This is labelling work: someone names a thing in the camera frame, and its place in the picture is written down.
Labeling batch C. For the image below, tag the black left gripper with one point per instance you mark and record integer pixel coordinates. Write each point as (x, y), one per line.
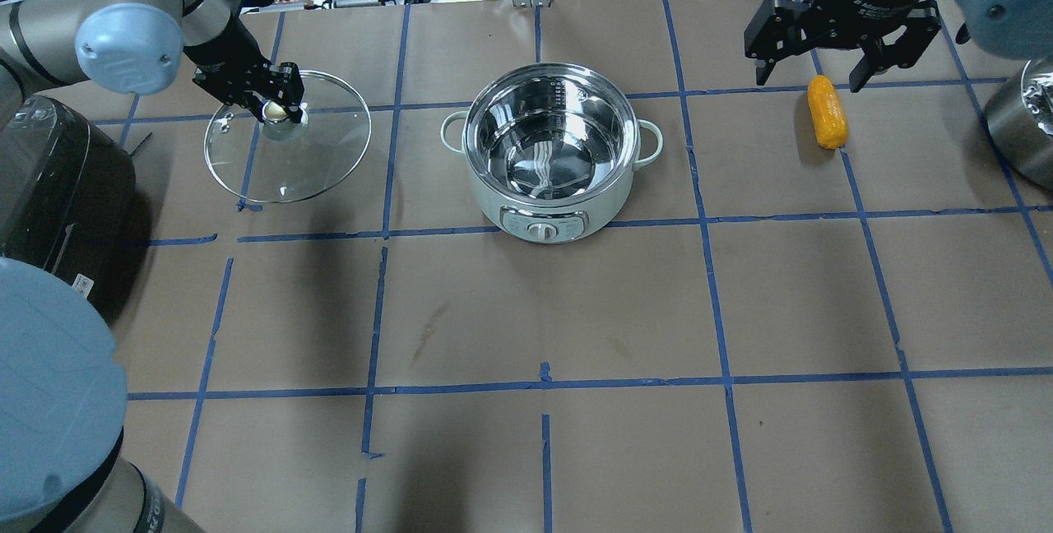
(229, 48)

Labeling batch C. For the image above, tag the yellow corn cob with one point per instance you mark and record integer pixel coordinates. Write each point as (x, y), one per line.
(829, 118)

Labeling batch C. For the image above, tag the glass pot lid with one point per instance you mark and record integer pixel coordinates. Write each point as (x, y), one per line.
(279, 160)

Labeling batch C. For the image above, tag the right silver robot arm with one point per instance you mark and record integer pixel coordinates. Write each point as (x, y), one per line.
(1015, 29)

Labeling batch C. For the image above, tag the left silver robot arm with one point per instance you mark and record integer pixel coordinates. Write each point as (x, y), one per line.
(136, 47)

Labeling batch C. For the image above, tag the steel steamer pot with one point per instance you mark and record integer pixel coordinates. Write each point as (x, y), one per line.
(1019, 118)

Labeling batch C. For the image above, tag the light green electric pot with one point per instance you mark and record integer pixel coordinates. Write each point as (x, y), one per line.
(552, 150)

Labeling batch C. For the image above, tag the black rice cooker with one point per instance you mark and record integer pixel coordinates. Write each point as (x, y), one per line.
(66, 191)

